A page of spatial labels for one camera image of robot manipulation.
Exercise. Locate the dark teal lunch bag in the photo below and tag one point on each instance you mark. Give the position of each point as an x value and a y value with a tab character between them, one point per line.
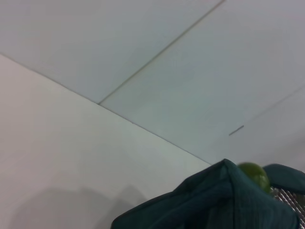
214	205

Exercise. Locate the green cucumber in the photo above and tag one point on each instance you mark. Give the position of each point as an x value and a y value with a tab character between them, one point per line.
256	175

